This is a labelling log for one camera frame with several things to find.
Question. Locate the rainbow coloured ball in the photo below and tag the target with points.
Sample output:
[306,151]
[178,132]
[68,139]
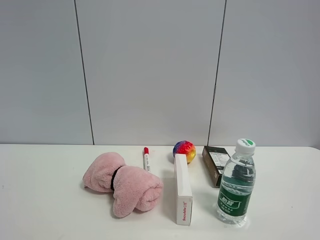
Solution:
[186,148]

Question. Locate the dark olive box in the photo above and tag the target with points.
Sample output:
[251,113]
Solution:
[215,159]

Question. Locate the pink rolled towel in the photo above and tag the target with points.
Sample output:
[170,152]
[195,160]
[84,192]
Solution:
[132,187]

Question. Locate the white Snowhite box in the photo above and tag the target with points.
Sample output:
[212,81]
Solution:
[183,196]

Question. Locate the red white marker pen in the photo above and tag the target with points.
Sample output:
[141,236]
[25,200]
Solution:
[146,159]

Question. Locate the green label water bottle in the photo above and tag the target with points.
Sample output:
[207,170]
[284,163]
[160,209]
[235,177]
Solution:
[237,183]

